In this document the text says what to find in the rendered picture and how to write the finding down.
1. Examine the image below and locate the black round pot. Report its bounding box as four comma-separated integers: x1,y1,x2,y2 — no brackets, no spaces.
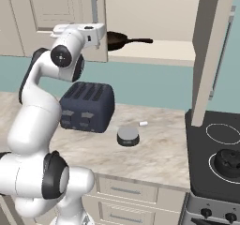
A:
213,148,240,179

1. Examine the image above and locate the black stove knob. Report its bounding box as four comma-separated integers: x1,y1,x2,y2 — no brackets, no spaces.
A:
200,206,213,219
225,212,238,224

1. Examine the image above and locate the beige open cabinet door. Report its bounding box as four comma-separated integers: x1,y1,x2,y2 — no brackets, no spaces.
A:
190,0,240,128

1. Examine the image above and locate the grey cabinet door handle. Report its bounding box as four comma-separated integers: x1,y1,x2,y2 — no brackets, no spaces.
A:
208,5,237,101
90,0,100,24

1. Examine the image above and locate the black stove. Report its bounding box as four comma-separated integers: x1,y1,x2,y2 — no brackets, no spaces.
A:
178,109,240,225

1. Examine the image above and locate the grey drawer handle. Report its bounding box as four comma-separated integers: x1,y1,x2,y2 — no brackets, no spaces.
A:
109,187,143,196
109,214,143,223

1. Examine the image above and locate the black frying pan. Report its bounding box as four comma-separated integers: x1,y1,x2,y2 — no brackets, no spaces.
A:
106,31,155,53

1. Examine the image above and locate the beige drawer front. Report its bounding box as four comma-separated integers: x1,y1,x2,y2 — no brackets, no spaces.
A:
82,196,157,225
95,174,159,204

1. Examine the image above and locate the beige wall cabinet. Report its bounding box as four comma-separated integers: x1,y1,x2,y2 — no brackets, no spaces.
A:
104,0,210,68

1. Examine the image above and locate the beige closed cabinet door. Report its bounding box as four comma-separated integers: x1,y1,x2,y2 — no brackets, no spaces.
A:
0,0,109,64

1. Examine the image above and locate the dark blue toaster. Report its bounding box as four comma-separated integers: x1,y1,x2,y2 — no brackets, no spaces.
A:
58,81,116,134

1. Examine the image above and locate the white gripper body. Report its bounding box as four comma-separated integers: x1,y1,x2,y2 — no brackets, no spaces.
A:
51,22,106,38

